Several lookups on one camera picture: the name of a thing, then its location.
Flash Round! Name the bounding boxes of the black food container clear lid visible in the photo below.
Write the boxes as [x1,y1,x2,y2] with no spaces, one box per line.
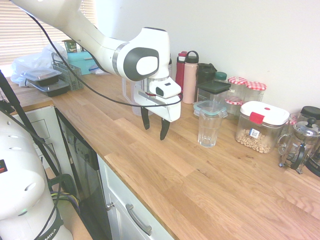
[28,80,71,98]
[20,67,62,87]

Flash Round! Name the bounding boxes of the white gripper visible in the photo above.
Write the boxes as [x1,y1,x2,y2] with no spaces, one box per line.
[132,82,182,141]

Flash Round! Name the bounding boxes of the window blinds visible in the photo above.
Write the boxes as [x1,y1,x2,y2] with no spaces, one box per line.
[0,0,97,67]

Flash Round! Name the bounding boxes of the cereal container with white lid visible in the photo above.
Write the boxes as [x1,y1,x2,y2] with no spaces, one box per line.
[234,101,290,155]

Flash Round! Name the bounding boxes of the red water bottle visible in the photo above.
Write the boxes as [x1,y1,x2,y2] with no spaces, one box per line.
[174,51,189,97]

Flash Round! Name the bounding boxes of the glass French press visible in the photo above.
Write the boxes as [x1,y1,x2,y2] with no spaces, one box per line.
[278,116,320,175]

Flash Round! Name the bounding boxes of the white grey wrist camera box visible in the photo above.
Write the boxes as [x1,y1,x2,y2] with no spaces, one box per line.
[149,81,182,99]

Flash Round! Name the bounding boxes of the square container with black lid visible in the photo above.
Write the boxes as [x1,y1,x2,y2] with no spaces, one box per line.
[196,80,232,105]

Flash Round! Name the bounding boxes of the jar with dark lid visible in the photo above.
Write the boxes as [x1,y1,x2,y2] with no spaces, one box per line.
[299,105,320,120]

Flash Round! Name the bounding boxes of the clear zip bag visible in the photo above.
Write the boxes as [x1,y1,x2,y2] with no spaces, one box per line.
[88,64,111,76]

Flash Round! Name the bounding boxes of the silver drawer handle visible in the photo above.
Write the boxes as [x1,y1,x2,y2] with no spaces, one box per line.
[125,203,153,236]

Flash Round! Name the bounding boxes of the black protein powder tub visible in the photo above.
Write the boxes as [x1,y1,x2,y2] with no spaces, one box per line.
[167,57,174,79]

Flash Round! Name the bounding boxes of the teal box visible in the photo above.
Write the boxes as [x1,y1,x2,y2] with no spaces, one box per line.
[66,51,97,76]

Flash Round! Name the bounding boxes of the clear drinking glass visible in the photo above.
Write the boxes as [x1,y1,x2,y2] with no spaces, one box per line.
[197,107,224,148]

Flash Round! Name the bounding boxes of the green paper cup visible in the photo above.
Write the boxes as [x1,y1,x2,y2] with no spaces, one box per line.
[61,39,80,54]

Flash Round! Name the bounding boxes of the clear pitcher with blue lid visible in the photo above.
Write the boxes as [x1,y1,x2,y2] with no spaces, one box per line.
[121,76,154,117]

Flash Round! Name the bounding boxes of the glass container with teal lid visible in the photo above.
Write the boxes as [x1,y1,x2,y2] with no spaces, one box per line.
[192,99,229,120]

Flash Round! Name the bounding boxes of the black tripod stand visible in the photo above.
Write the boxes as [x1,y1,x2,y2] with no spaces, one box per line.
[0,69,61,177]

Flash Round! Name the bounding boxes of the white base cabinet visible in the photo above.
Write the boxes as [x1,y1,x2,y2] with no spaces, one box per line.
[96,154,176,240]

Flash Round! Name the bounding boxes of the clear jar with green lid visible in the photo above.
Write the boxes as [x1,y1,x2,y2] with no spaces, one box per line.
[214,71,228,85]

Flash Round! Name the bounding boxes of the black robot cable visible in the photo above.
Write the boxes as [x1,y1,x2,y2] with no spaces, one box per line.
[18,6,185,108]

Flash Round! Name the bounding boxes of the pink bottle with black cap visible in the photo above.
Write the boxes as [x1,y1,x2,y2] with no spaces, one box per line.
[182,50,200,105]

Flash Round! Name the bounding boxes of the tall jar red checkered lid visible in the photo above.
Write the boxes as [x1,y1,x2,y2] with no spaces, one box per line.
[227,76,248,101]
[244,81,268,105]

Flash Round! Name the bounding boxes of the black shaker bottle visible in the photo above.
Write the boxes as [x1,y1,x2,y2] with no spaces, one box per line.
[196,62,217,86]

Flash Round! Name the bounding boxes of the small jar red checkered lid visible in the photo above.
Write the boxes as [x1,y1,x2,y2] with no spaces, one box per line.
[224,96,244,120]

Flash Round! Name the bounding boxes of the grey cutlery basket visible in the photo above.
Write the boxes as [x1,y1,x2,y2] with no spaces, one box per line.
[51,62,85,91]

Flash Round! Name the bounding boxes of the black dishwasher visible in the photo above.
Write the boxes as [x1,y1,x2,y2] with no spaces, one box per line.
[55,107,112,240]

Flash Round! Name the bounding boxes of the coloured wire bundle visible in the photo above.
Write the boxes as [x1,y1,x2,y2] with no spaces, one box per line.
[51,191,81,214]

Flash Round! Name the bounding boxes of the white plastic bag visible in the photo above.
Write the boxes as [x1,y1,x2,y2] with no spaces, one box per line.
[10,41,69,87]

